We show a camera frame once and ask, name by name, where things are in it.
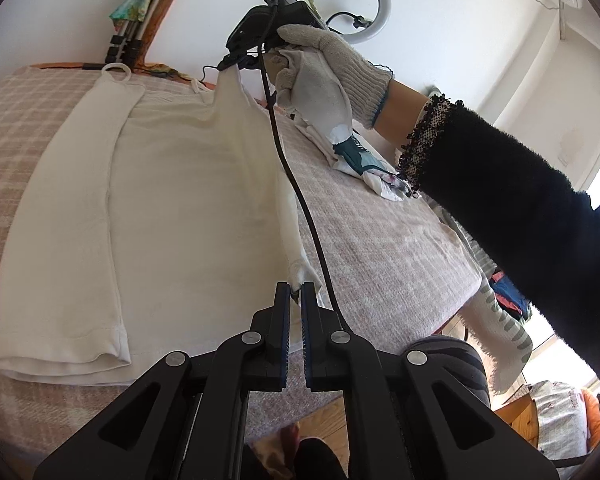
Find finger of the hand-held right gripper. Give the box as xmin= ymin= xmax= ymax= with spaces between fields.
xmin=216 ymin=51 xmax=261 ymax=71

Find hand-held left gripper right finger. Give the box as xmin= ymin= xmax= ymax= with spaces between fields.
xmin=301 ymin=282 xmax=558 ymax=480

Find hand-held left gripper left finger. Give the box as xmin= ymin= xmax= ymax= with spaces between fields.
xmin=32 ymin=282 xmax=292 ymax=480

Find white tank top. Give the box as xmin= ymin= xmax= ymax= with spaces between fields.
xmin=0 ymin=62 xmax=326 ymax=387

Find person's right forearm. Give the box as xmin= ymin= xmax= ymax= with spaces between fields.
xmin=372 ymin=77 xmax=600 ymax=411

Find pink and blue clothes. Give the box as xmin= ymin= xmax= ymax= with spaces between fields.
xmin=490 ymin=270 xmax=533 ymax=321

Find person's right hand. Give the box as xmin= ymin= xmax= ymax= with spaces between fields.
xmin=272 ymin=24 xmax=396 ymax=135

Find grey folded tripod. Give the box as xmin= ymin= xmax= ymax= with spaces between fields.
xmin=103 ymin=0 xmax=193 ymax=70

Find checked beige blanket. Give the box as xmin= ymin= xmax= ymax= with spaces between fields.
xmin=0 ymin=62 xmax=486 ymax=461

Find dark teal folded garment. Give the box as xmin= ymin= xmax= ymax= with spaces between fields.
xmin=332 ymin=135 xmax=381 ymax=176

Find white floral folded garment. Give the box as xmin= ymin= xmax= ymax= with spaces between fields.
xmin=300 ymin=110 xmax=417 ymax=204

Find orange floral bedsheet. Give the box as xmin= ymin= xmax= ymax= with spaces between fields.
xmin=30 ymin=61 xmax=208 ymax=82

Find green patterned white throw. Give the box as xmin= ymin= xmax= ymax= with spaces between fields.
xmin=430 ymin=195 xmax=536 ymax=397

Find wooden furniture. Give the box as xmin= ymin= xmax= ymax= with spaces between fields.
xmin=494 ymin=394 xmax=539 ymax=448

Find white floral cushion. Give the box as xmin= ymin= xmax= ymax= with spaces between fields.
xmin=529 ymin=380 xmax=595 ymax=467

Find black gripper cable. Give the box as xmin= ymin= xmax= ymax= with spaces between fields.
xmin=257 ymin=0 xmax=348 ymax=333

